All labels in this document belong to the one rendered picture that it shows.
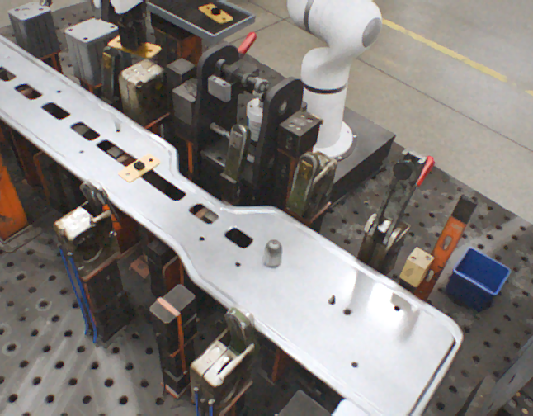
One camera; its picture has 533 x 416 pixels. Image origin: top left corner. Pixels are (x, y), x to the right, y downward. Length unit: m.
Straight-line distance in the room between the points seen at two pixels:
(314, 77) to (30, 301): 0.83
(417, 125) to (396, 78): 0.47
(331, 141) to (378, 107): 1.68
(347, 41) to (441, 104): 2.10
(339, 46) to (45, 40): 0.78
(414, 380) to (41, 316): 0.80
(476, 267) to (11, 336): 1.07
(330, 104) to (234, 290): 0.63
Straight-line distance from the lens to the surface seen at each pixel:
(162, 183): 1.11
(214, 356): 0.75
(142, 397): 1.11
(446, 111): 3.19
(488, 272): 1.35
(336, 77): 1.28
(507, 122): 3.28
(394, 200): 0.87
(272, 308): 0.85
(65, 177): 1.25
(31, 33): 1.51
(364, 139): 1.47
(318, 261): 0.91
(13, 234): 1.40
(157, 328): 0.89
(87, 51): 1.27
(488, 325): 1.32
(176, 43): 1.30
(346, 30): 1.17
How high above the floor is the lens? 1.72
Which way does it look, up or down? 47 degrees down
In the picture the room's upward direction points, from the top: 6 degrees clockwise
